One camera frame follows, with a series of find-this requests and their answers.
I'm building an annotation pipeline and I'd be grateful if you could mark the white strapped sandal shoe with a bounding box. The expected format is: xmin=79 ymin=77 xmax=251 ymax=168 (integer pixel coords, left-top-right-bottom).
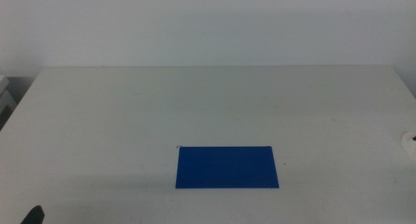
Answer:
xmin=400 ymin=131 xmax=416 ymax=154

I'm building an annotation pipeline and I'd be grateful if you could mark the blue rectangular mat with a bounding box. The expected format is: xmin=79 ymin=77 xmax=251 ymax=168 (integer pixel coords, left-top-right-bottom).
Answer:
xmin=175 ymin=145 xmax=280 ymax=190

